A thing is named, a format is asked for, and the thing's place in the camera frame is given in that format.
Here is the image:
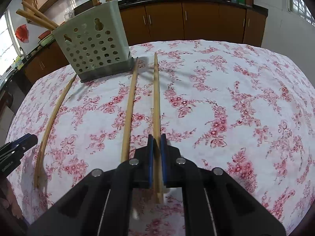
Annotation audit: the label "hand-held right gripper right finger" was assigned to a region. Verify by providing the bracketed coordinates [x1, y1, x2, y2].
[160, 133, 287, 236]

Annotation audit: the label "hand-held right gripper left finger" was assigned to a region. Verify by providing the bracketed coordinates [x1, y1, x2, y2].
[27, 135, 155, 236]

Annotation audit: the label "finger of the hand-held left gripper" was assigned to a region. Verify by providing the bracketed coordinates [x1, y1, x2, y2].
[0, 146, 27, 158]
[0, 133, 38, 151]

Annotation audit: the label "green perforated utensil holder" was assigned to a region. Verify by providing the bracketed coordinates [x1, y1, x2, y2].
[52, 0, 134, 83]

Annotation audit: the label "pink floral tablecloth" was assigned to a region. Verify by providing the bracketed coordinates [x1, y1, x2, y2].
[5, 39, 315, 236]

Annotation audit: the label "sliding glass window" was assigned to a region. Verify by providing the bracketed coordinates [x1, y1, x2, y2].
[0, 10, 22, 77]

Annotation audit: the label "green basin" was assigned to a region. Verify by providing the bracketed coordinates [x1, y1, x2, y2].
[39, 36, 56, 46]

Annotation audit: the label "red plastic bag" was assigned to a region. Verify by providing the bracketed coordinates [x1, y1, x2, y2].
[15, 24, 29, 42]

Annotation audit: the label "wooden base cabinets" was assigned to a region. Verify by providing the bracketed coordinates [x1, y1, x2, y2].
[23, 0, 269, 84]

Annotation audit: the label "black kitchen countertop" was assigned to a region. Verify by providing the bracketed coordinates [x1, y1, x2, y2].
[0, 0, 269, 99]

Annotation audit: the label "barred window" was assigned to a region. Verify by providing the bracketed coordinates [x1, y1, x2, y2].
[287, 0, 313, 26]

